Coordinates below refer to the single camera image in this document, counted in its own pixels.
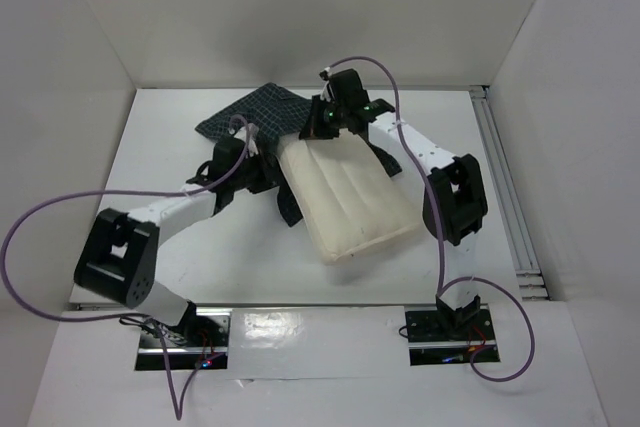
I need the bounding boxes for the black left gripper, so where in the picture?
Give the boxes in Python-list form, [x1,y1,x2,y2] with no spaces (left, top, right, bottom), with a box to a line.
[230,148,286,195]

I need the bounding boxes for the dark checkered pillowcase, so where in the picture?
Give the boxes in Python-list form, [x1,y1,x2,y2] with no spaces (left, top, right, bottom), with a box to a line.
[195,83,402,227]

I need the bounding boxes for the cream white pillow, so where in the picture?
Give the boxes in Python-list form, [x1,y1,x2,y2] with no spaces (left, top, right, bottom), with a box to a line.
[277,131,423,265]

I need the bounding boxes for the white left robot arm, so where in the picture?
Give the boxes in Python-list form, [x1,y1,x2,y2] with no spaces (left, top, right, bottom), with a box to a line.
[74,138,278,346]

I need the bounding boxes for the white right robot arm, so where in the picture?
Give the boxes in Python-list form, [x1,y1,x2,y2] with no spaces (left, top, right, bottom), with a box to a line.
[300,66,488,339]

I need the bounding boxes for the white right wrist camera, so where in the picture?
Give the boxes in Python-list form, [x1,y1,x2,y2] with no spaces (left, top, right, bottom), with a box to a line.
[319,67,335,103]

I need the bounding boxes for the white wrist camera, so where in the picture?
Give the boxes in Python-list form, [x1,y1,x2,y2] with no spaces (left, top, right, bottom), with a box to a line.
[319,67,335,103]
[236,123,260,158]

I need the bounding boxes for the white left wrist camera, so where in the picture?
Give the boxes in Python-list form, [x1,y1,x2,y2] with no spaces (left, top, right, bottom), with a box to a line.
[236,123,260,158]

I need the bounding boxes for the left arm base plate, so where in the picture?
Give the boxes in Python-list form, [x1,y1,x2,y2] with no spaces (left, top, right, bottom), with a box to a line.
[134,309,231,372]

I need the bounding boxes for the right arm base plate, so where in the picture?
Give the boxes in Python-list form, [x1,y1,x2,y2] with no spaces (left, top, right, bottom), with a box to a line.
[398,305,500,367]

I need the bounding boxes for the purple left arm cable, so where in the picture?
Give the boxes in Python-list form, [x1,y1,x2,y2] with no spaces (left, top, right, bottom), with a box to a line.
[0,114,257,421]

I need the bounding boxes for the aluminium frame rail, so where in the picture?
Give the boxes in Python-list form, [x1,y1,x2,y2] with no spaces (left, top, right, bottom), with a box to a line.
[469,86,550,301]

